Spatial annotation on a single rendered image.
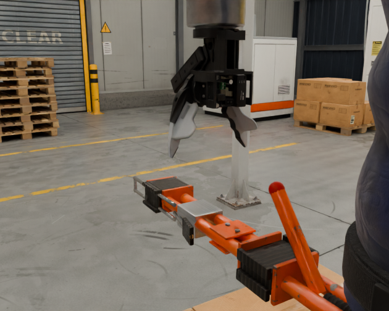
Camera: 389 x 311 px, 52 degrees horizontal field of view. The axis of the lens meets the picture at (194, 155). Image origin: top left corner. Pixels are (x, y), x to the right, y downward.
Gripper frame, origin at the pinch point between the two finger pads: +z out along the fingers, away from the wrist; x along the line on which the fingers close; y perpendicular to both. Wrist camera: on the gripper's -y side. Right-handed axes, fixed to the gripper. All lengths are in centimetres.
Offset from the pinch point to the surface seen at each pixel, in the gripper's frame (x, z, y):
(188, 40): 545, -51, -939
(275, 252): 1.8, 12.0, 15.8
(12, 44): 85, -35, -892
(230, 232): 0.2, 12.2, 6.9
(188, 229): -4.7, 12.7, 1.3
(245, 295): 44, 67, -42
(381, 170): -7.4, -7.4, 36.9
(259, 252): -0.4, 12.0, 14.8
